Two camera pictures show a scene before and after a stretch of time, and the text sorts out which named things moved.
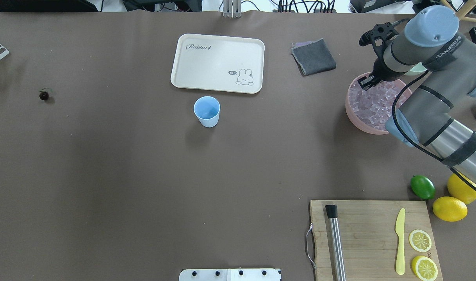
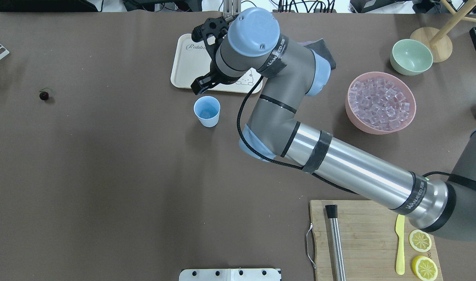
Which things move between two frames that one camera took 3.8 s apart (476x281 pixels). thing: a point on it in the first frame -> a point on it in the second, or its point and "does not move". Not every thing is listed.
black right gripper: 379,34 -> 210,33
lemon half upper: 420,240 does not move
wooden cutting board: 368,239 does not move
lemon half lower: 424,268 does not move
